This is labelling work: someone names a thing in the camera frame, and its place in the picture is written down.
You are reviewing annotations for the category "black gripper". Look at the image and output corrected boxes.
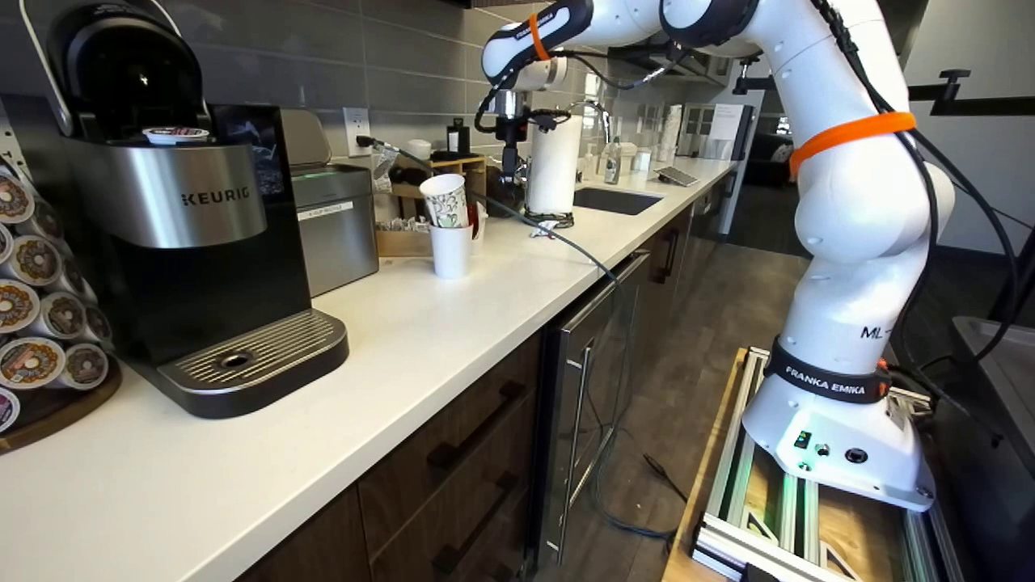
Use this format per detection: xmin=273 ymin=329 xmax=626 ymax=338
xmin=491 ymin=83 xmax=539 ymax=195

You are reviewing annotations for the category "white paper cup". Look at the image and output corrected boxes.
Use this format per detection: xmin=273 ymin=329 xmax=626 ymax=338
xmin=524 ymin=111 xmax=586 ymax=218

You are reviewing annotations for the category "small black bottle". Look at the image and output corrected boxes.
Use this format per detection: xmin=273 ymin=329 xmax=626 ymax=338
xmin=444 ymin=113 xmax=471 ymax=162

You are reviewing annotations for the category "patterned paper cup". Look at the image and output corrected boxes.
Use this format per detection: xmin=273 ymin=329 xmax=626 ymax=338
xmin=416 ymin=172 xmax=471 ymax=234

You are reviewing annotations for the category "plain white cup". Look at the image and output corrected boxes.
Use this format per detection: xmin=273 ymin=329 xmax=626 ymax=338
xmin=427 ymin=223 xmax=477 ymax=282

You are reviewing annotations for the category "black counter sink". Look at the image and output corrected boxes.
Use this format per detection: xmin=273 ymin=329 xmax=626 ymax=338
xmin=573 ymin=184 xmax=667 ymax=218

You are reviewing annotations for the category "wooden condiment organizer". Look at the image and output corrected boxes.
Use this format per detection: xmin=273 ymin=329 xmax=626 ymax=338
xmin=368 ymin=138 xmax=436 ymax=264

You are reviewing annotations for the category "stainless steel box appliance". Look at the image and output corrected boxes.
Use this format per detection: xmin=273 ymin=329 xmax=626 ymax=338
xmin=289 ymin=159 xmax=382 ymax=301

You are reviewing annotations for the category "dark wood drawer cabinet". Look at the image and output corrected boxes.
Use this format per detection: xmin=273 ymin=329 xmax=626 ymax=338
xmin=240 ymin=333 xmax=547 ymax=582

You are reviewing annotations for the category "black silver Keurig coffee machine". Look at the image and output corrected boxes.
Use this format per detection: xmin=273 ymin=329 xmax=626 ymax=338
xmin=21 ymin=0 xmax=352 ymax=421

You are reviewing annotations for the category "K-cup coffee pod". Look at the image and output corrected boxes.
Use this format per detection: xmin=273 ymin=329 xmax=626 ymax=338
xmin=142 ymin=123 xmax=215 ymax=150
xmin=0 ymin=277 xmax=46 ymax=338
xmin=4 ymin=234 xmax=68 ymax=290
xmin=37 ymin=289 xmax=91 ymax=342
xmin=0 ymin=333 xmax=70 ymax=394
xmin=63 ymin=340 xmax=112 ymax=394
xmin=0 ymin=176 xmax=40 ymax=231

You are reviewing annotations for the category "aluminium and wood robot cart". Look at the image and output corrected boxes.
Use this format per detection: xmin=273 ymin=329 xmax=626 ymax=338
xmin=659 ymin=342 xmax=973 ymax=582

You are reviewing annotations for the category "black horizontal bar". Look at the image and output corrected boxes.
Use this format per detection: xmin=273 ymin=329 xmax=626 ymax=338
xmin=887 ymin=64 xmax=1035 ymax=121

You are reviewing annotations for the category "coffee pod carousel rack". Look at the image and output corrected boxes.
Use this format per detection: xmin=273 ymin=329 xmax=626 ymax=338
xmin=0 ymin=126 xmax=125 ymax=459

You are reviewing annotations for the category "black side table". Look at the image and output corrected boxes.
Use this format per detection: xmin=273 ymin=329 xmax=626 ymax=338
xmin=949 ymin=315 xmax=1035 ymax=582

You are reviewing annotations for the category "small orange strap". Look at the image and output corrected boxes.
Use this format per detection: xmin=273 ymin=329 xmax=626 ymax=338
xmin=524 ymin=10 xmax=554 ymax=64

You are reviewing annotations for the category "white wall outlet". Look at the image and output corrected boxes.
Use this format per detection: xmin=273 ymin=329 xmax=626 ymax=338
xmin=339 ymin=103 xmax=374 ymax=157

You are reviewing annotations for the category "wide orange strap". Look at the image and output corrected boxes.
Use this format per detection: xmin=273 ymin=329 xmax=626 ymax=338
xmin=785 ymin=106 xmax=921 ymax=184

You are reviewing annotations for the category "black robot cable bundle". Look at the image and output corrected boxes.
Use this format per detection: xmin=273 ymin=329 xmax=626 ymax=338
xmin=805 ymin=0 xmax=1035 ymax=406

